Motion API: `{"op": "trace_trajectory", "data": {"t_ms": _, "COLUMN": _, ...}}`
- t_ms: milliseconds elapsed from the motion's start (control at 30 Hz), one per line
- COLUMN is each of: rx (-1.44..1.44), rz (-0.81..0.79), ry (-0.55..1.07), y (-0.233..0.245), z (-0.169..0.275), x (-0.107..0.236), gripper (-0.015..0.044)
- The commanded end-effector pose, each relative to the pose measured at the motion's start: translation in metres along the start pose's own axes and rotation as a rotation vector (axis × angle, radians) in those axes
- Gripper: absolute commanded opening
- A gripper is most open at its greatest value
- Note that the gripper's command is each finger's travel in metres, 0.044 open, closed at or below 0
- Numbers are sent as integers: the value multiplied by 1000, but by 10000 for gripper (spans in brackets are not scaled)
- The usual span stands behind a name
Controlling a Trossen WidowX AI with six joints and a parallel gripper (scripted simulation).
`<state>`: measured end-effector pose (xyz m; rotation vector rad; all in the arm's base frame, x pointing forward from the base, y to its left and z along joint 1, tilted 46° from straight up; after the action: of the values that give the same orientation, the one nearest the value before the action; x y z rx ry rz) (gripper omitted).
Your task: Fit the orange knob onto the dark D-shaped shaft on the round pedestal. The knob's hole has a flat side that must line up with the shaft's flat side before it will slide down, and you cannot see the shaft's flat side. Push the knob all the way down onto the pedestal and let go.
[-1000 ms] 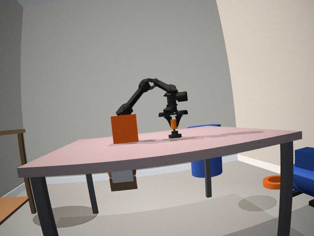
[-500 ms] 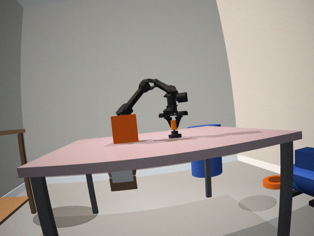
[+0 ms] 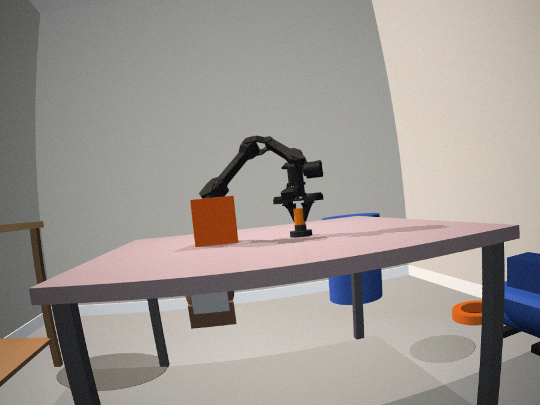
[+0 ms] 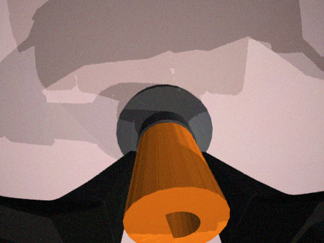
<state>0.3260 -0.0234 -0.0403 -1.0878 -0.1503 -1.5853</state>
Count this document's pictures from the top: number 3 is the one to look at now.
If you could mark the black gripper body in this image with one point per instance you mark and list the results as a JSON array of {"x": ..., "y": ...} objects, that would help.
[{"x": 310, "y": 197}]

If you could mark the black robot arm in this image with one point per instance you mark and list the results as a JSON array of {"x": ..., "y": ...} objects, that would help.
[{"x": 296, "y": 166}]

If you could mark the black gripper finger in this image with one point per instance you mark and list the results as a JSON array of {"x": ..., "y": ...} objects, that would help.
[
  {"x": 306, "y": 209},
  {"x": 290, "y": 208}
]

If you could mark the orange knob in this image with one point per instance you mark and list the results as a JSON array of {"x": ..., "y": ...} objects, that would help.
[{"x": 298, "y": 216}]

